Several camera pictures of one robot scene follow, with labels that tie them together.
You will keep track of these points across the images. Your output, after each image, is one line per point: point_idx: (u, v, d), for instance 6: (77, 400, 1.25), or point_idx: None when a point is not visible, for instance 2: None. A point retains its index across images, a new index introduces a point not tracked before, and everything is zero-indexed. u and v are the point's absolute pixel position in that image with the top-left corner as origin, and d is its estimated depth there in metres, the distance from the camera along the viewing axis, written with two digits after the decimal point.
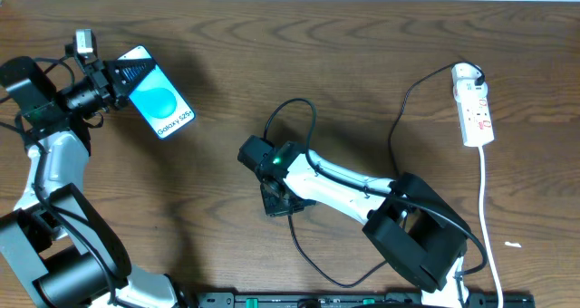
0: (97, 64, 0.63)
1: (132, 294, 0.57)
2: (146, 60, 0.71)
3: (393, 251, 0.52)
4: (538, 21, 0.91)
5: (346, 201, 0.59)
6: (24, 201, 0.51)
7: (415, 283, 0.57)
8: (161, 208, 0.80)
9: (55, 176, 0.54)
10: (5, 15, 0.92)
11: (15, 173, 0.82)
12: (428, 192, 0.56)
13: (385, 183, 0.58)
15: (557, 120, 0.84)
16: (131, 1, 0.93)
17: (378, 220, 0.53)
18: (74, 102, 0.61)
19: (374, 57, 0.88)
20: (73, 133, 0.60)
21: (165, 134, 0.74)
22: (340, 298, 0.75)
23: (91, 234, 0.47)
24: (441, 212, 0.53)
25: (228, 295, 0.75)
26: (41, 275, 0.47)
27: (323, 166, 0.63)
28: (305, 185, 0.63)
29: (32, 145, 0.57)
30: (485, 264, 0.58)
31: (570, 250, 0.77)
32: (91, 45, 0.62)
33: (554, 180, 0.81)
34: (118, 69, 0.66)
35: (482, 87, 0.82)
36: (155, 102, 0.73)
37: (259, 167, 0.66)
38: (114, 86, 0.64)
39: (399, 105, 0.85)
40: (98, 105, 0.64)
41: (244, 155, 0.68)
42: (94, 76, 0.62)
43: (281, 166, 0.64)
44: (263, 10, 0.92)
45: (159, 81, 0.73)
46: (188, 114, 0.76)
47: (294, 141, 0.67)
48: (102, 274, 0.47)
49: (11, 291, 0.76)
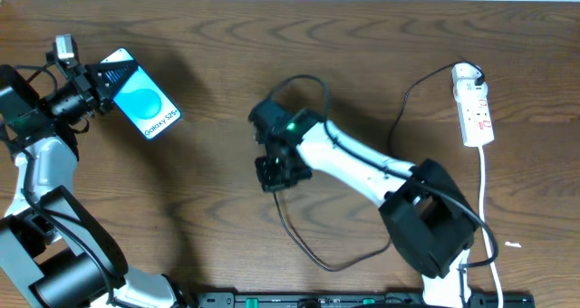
0: (78, 68, 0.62)
1: (131, 294, 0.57)
2: (128, 62, 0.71)
3: (407, 234, 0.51)
4: (538, 21, 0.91)
5: (362, 178, 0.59)
6: (14, 207, 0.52)
7: (416, 264, 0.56)
8: (161, 208, 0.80)
9: (44, 180, 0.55)
10: (5, 16, 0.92)
11: (15, 173, 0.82)
12: (449, 180, 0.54)
13: (405, 168, 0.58)
15: (557, 120, 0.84)
16: (131, 1, 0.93)
17: (394, 202, 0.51)
18: (58, 108, 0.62)
19: (374, 57, 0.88)
20: (60, 139, 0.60)
21: (152, 135, 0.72)
22: (340, 298, 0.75)
23: (85, 234, 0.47)
24: (461, 202, 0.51)
25: (228, 295, 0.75)
26: (35, 280, 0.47)
27: (342, 139, 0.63)
28: (320, 156, 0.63)
29: (18, 152, 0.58)
30: (489, 261, 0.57)
31: (570, 250, 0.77)
32: (72, 50, 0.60)
33: (555, 179, 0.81)
34: (101, 72, 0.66)
35: (482, 87, 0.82)
36: (139, 102, 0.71)
37: (272, 129, 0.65)
38: (97, 89, 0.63)
39: (399, 105, 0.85)
40: (84, 110, 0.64)
41: (256, 116, 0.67)
42: (76, 81, 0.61)
43: (294, 131, 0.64)
44: (263, 10, 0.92)
45: (142, 82, 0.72)
46: (174, 113, 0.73)
47: (310, 111, 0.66)
48: (99, 273, 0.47)
49: (11, 291, 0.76)
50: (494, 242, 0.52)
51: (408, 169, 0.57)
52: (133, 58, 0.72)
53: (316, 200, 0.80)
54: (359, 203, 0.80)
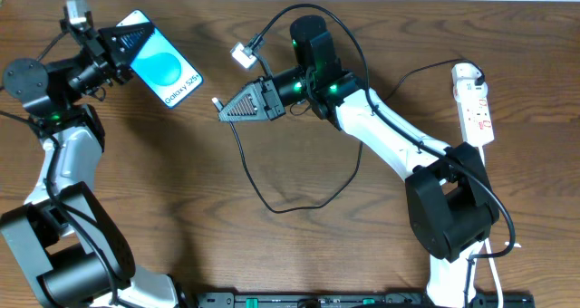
0: (90, 33, 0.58)
1: (135, 294, 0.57)
2: (144, 24, 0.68)
3: (427, 209, 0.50)
4: (538, 21, 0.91)
5: (394, 149, 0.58)
6: (34, 196, 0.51)
7: (425, 245, 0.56)
8: (162, 209, 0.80)
9: (67, 172, 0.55)
10: (5, 15, 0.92)
11: (15, 173, 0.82)
12: (482, 168, 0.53)
13: (440, 146, 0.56)
15: (557, 120, 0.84)
16: (132, 2, 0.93)
17: (422, 175, 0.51)
18: (75, 79, 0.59)
19: (374, 57, 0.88)
20: (88, 129, 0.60)
21: (173, 102, 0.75)
22: (340, 298, 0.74)
23: (98, 234, 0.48)
24: (491, 189, 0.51)
25: (228, 295, 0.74)
26: (44, 272, 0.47)
27: (381, 109, 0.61)
28: (355, 120, 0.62)
29: (46, 139, 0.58)
30: (499, 255, 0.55)
31: (570, 250, 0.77)
32: (84, 14, 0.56)
33: (555, 180, 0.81)
34: (115, 36, 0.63)
35: (482, 87, 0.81)
36: (159, 68, 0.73)
37: (312, 67, 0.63)
38: (111, 53, 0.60)
39: (399, 105, 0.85)
40: (101, 78, 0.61)
41: (294, 34, 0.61)
42: (89, 46, 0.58)
43: (337, 93, 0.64)
44: (264, 10, 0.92)
45: (159, 47, 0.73)
46: (195, 78, 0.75)
47: (355, 74, 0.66)
48: (105, 274, 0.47)
49: (11, 291, 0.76)
50: (514, 235, 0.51)
51: (443, 149, 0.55)
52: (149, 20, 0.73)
53: (316, 200, 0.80)
54: (359, 203, 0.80)
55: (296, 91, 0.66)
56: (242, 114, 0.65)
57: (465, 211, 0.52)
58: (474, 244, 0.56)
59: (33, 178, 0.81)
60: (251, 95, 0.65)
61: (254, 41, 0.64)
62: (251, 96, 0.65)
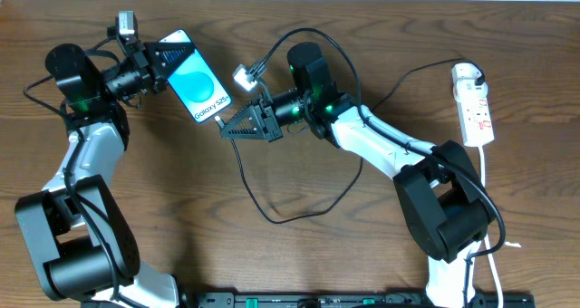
0: (137, 45, 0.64)
1: (136, 292, 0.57)
2: (185, 43, 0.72)
3: (419, 206, 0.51)
4: (538, 21, 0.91)
5: (383, 153, 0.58)
6: (53, 184, 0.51)
7: (424, 248, 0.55)
8: (163, 209, 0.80)
9: (86, 164, 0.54)
10: (4, 16, 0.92)
11: (16, 172, 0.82)
12: (469, 165, 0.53)
13: (427, 146, 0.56)
15: (557, 120, 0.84)
16: (132, 2, 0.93)
17: (410, 173, 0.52)
18: (114, 82, 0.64)
19: (374, 57, 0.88)
20: (113, 126, 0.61)
21: (202, 119, 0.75)
22: (340, 298, 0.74)
23: (106, 228, 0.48)
24: (479, 186, 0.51)
25: (228, 295, 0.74)
26: (52, 259, 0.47)
27: (372, 120, 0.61)
28: (346, 132, 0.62)
29: (72, 130, 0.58)
30: (490, 251, 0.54)
31: (570, 249, 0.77)
32: (133, 27, 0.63)
33: (555, 179, 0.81)
34: (158, 51, 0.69)
35: (482, 87, 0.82)
36: (192, 85, 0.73)
37: (310, 91, 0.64)
38: (153, 67, 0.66)
39: (399, 103, 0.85)
40: (138, 86, 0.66)
41: (289, 58, 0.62)
42: (135, 56, 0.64)
43: (332, 113, 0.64)
44: (264, 10, 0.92)
45: (196, 66, 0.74)
46: (225, 100, 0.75)
47: (352, 95, 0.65)
48: (109, 268, 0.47)
49: (11, 291, 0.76)
50: (505, 233, 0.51)
51: (430, 149, 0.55)
52: (190, 41, 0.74)
53: (316, 200, 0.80)
54: (359, 203, 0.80)
55: (295, 113, 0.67)
56: (236, 136, 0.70)
57: (459, 210, 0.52)
58: (469, 244, 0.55)
59: (33, 177, 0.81)
60: (251, 117, 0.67)
61: (256, 68, 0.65)
62: (251, 118, 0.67)
